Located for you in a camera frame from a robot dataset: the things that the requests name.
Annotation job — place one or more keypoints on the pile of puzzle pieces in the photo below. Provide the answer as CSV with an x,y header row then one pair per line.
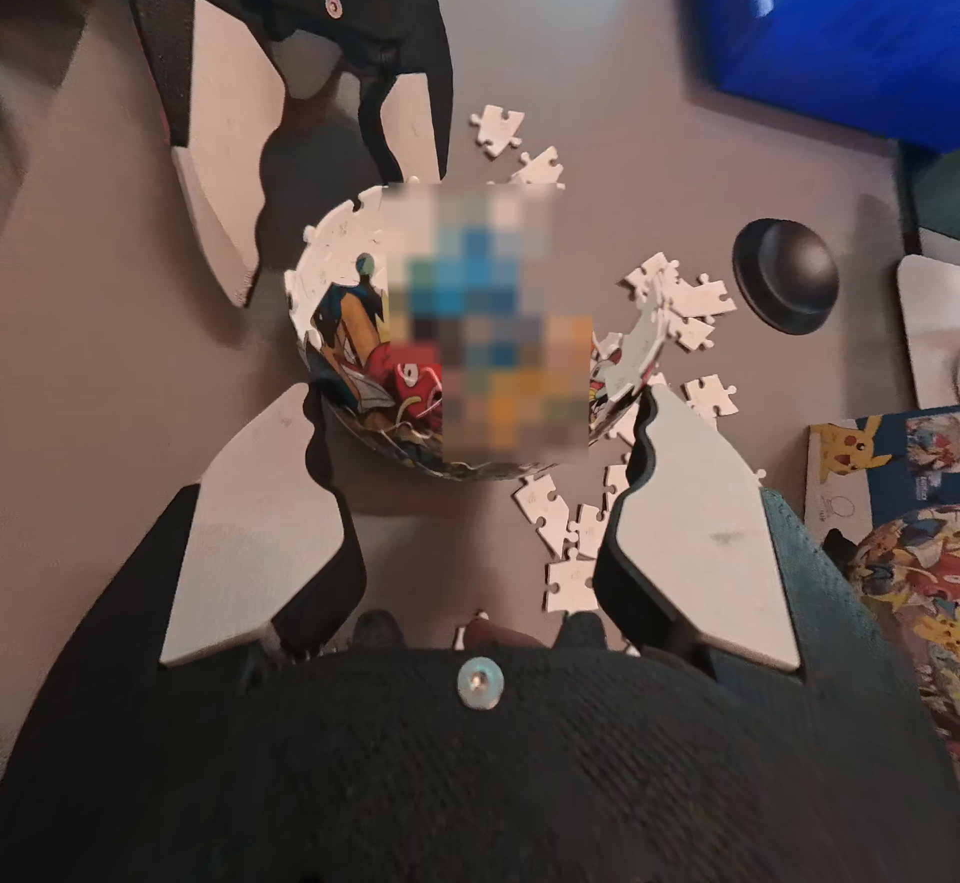
x,y
571,587

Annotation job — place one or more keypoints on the cartoon print puzzle box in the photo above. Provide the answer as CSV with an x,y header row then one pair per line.
x,y
900,568

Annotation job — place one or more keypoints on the person's right hand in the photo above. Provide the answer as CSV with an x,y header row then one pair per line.
x,y
499,635

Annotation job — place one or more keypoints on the white rounded plate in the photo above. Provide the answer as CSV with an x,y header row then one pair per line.
x,y
934,328

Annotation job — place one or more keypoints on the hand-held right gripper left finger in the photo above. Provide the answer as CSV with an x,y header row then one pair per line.
x,y
255,530

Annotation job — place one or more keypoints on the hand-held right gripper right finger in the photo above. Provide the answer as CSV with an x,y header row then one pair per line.
x,y
705,538

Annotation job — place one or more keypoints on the cartoon print puzzle ball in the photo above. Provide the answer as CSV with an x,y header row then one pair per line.
x,y
345,343

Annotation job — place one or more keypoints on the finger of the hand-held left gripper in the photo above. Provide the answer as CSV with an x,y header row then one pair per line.
x,y
412,125
225,133

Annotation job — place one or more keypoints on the black round ball stand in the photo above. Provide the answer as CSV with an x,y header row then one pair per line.
x,y
787,275

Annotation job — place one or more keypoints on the blue plastic bin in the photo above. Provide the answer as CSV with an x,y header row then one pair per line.
x,y
825,35

